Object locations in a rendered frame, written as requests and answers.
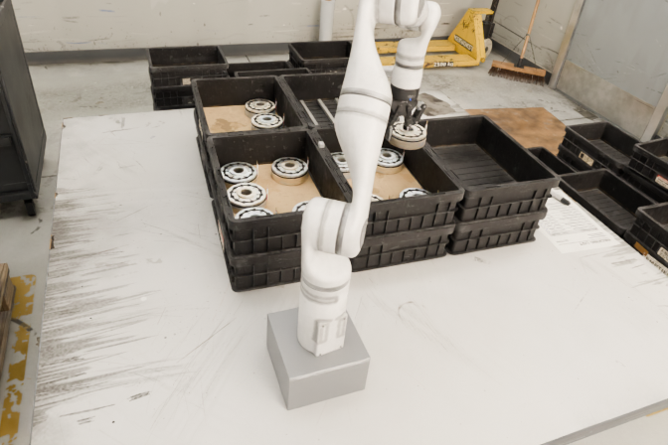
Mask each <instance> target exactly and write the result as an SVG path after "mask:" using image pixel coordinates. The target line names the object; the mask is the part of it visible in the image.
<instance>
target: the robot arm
mask: <svg viewBox="0 0 668 445"><path fill-rule="evenodd" d="M440 15H441V12H440V8H439V5H438V4H437V3H436V2H433V1H427V0H426V1H425V0H359V5H358V12H357V18H356V25H355V31H354V37H353V43H352V49H351V53H350V58H349V62H348V66H347V70H346V74H345V78H344V81H343V85H342V89H341V93H340V97H339V101H338V106H337V110H336V114H335V119H334V125H335V131H336V135H337V138H338V141H339V143H340V146H341V149H342V151H343V154H344V156H345V159H346V162H347V164H348V168H349V172H350V175H351V180H352V186H353V200H352V203H351V204H350V203H345V202H340V201H336V200H330V199H326V198H321V197H315V198H313V199H311V200H310V201H309V202H308V204H307V206H306V208H305V210H304V213H303V215H302V225H301V280H300V295H299V310H298V327H297V338H298V341H299V343H300V345H301V346H302V347H303V348H304V349H306V350H307V351H310V352H312V353H313V354H314V355H315V357H319V356H321V355H324V354H327V353H329V352H332V351H335V350H337V349H340V348H342V347H343V345H344V338H345V331H346V324H347V317H348V315H347V313H346V306H347V299H348V292H349V285H350V278H351V270H352V268H351V263H350V260H349V258H348V257H355V256H356V255H357V254H358V253H359V251H360V249H361V247H362V244H363V242H364V237H365V233H366V227H367V224H368V215H369V209H370V202H371V197H372V191H373V185H374V179H375V173H376V169H377V164H378V160H379V156H380V151H381V147H382V143H383V139H384V136H385V137H386V139H387V140H388V141H391V138H392V133H393V126H394V124H395V122H396V121H397V119H398V117H400V116H403V117H404V122H405V124H404V125H403V129H404V130H406V131H411V126H412V125H414V124H418V122H419V120H420V119H421V117H422V115H423V113H424V111H425V109H426V104H425V103H424V102H422V101H418V94H419V89H420V83H421V78H422V68H423V62H424V57H425V52H426V48H427V45H428V42H429V40H430V38H431V36H432V34H433V32H434V30H435V28H436V26H437V24H438V22H439V19H440ZM377 23H382V24H390V25H397V26H398V27H400V28H403V29H408V30H413V31H419V32H421V35H420V36H419V37H416V38H404V39H401V40H400V41H399V43H398V47H397V54H396V60H395V65H394V66H382V64H381V61H380V59H379V56H378V52H377V49H376V45H375V40H374V30H375V26H376V24H377ZM387 76H388V77H391V78H392V79H391V85H390V84H389V81H388V78H387ZM414 108H416V109H415V111H414V113H413V114H412V111H413V110H414Z"/></svg>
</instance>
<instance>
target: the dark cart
mask: <svg viewBox="0 0 668 445"><path fill-rule="evenodd" d="M46 142H47V135H46V131H45V127H44V123H43V119H42V115H41V112H40V108H39V104H38V100H37V96H36V93H35V89H34V86H33V82H32V78H31V74H30V70H29V66H28V63H27V59H26V55H25V51H24V47H23V43H22V39H21V36H20V32H19V28H18V24H17V20H16V16H15V12H14V9H13V5H12V1H11V0H0V203H6V202H14V201H22V200H24V204H25V208H26V210H27V213H28V215H29V216H33V215H35V214H36V207H35V205H36V204H35V202H34V199H38V197H39V191H40V184H41V177H42V170H43V163H44V156H45V149H46Z"/></svg>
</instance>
